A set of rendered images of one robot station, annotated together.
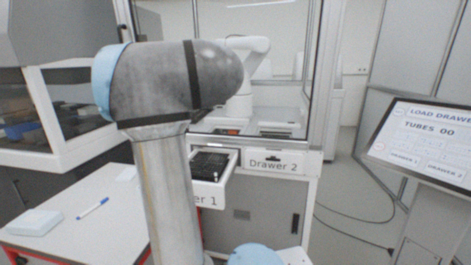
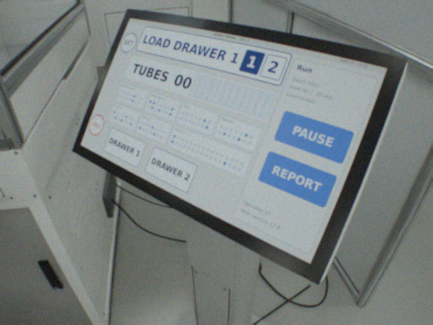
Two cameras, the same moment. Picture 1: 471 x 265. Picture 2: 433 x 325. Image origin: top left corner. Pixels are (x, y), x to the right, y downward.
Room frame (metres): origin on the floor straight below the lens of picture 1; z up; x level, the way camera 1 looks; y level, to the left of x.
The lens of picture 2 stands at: (0.16, -0.62, 1.32)
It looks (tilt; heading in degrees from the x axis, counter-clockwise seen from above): 37 degrees down; 337
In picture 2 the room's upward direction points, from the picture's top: straight up
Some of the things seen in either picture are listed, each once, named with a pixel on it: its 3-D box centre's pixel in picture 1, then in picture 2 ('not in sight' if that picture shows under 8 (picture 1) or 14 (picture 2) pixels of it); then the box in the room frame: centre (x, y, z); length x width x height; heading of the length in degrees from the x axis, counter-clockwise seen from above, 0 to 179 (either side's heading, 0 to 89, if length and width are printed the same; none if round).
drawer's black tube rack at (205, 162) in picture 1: (207, 167); not in sight; (0.85, 0.13, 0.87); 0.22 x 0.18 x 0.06; 166
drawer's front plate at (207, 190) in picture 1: (189, 192); not in sight; (0.65, 0.18, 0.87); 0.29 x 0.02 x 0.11; 76
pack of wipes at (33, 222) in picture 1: (35, 222); not in sight; (0.61, 0.79, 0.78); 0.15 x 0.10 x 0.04; 83
